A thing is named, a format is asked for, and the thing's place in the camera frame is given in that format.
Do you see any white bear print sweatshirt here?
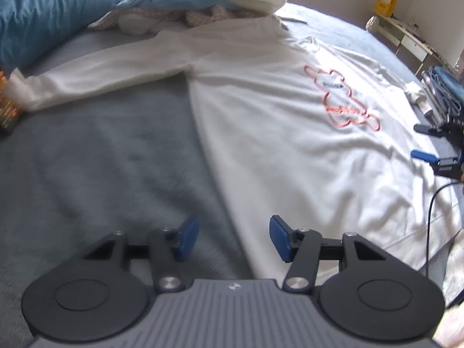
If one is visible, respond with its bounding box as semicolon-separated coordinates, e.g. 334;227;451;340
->
6;17;461;279

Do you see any stack of folded jeans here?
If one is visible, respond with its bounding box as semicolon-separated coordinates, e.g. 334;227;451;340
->
422;66;463;123

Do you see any white and green desk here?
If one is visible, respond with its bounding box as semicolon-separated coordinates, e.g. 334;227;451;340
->
373;13;452;76

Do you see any white yarn ball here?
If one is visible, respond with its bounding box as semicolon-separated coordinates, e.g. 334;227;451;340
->
365;16;380;34

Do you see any yellow box on desk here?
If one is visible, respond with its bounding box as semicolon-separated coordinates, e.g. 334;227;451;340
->
374;0;397;17

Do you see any grey bed sheet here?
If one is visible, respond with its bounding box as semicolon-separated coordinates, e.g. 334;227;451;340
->
0;1;464;348

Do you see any smartphone with lit screen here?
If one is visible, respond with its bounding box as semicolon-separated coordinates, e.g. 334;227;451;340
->
0;71;21;134

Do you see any light blue garment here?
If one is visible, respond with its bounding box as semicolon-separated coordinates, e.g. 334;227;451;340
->
112;0;240;10

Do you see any blue duvet roll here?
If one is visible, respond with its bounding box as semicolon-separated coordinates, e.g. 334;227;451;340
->
1;0;114;72

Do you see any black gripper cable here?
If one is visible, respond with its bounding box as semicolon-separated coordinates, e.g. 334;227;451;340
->
424;181;464;280

